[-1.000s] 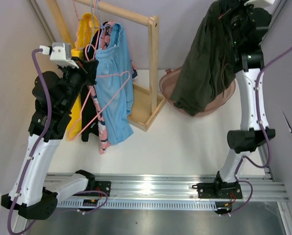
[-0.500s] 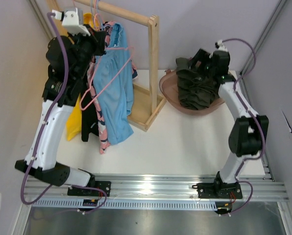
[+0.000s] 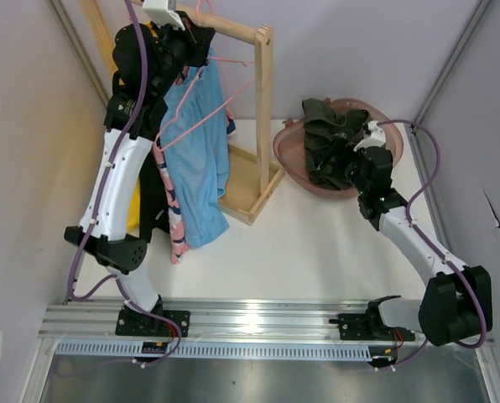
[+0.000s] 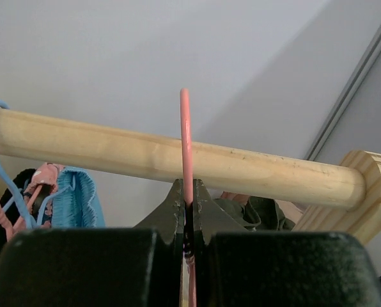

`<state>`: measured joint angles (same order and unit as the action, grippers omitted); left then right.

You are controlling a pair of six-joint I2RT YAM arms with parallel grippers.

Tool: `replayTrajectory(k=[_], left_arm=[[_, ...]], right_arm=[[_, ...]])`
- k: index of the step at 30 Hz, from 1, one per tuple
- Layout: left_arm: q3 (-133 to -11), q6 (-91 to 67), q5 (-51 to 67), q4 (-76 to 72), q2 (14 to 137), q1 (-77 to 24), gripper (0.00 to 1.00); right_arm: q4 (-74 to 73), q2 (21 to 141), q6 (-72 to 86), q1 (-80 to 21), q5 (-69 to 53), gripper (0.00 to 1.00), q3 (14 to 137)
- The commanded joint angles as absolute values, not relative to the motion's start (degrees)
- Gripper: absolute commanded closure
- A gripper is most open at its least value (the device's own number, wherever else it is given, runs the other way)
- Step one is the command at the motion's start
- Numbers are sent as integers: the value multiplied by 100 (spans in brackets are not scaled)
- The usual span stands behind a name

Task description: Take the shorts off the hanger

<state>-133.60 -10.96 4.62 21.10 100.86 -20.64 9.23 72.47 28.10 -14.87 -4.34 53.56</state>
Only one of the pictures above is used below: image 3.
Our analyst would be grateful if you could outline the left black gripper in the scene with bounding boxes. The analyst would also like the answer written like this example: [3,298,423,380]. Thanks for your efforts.
[153,11,216,97]

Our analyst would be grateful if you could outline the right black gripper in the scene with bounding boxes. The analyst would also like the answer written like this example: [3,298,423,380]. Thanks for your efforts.
[310,136,369,196]

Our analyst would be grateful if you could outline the olive green shorts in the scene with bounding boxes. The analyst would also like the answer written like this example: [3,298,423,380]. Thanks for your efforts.
[302,98,372,191]

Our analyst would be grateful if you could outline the light blue shorts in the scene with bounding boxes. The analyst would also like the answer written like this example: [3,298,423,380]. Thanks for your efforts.
[160,62,231,249]

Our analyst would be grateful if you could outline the pink wire hanger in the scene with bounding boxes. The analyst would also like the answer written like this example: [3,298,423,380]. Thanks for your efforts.
[154,0,257,153]

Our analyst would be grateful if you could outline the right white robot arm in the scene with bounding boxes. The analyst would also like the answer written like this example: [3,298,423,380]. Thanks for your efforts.
[343,146,492,348]

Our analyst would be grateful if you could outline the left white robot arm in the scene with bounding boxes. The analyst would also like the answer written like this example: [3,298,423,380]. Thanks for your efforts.
[64,11,215,336]

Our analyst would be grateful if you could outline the black shorts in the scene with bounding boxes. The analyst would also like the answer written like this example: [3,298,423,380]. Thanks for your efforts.
[138,153,169,243]

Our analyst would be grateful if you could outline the pink patterned shorts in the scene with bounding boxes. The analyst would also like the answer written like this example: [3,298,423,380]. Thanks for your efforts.
[152,66,237,265]

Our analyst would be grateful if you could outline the yellow shorts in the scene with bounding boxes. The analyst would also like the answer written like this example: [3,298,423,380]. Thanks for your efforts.
[126,18,159,231]

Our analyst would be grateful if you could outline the wooden clothes rack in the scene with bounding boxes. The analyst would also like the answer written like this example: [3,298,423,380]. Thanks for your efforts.
[83,1,283,223]

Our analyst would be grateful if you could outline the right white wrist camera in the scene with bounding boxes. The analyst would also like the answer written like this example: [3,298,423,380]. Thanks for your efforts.
[353,120,386,152]

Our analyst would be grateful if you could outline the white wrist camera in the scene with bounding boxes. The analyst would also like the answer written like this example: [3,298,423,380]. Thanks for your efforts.
[353,120,386,152]
[142,0,185,30]

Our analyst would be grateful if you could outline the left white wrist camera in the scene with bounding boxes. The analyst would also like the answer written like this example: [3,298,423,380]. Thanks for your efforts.
[142,0,185,30]

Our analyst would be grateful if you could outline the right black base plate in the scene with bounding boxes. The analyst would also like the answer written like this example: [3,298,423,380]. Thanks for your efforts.
[328,313,415,342]

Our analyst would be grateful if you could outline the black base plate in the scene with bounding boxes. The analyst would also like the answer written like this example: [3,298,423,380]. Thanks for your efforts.
[328,313,415,342]
[115,306,191,338]

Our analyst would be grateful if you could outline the aluminium mounting rail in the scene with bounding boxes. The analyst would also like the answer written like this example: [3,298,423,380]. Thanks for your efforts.
[38,298,495,345]

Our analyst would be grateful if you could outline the slotted cable duct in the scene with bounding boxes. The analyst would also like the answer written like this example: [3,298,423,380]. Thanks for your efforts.
[55,339,392,362]

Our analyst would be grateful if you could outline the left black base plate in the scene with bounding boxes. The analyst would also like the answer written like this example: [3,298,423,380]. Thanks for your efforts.
[115,306,191,338]

